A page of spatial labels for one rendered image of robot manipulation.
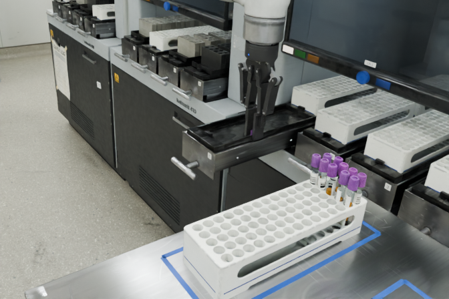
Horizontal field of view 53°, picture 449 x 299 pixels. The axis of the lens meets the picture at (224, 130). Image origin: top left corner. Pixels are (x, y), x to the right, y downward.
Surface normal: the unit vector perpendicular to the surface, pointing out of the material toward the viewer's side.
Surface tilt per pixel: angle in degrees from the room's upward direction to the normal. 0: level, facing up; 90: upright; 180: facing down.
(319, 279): 0
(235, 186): 90
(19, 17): 90
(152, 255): 0
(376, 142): 90
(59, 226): 0
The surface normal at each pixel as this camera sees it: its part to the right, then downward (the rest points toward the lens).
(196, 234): 0.06, -0.90
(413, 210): -0.80, 0.22
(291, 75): 0.60, 0.38
